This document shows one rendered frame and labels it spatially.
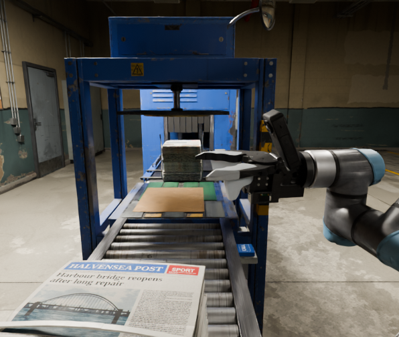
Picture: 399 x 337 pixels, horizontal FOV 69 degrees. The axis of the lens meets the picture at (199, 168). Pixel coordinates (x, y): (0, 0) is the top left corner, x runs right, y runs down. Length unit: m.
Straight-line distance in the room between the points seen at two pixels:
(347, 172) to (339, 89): 9.17
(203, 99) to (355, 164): 3.15
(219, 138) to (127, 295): 3.28
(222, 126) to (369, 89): 7.02
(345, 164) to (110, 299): 0.48
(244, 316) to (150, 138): 3.11
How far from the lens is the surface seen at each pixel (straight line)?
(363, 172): 0.63
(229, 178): 0.48
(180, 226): 1.37
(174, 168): 2.15
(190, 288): 0.53
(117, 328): 0.46
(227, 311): 0.87
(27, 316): 0.55
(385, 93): 10.42
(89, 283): 0.58
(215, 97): 3.68
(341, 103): 9.79
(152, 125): 3.73
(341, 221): 0.62
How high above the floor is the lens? 1.34
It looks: 12 degrees down
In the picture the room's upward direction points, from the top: straight up
